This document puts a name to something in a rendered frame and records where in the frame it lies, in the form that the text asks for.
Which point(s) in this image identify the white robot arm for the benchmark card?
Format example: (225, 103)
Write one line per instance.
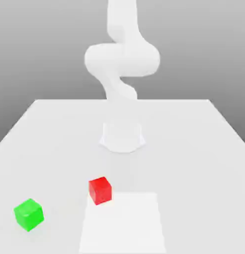
(122, 59)

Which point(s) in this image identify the small red cube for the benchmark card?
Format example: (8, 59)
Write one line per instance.
(100, 190)

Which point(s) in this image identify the small green cube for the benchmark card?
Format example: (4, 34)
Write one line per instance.
(28, 215)

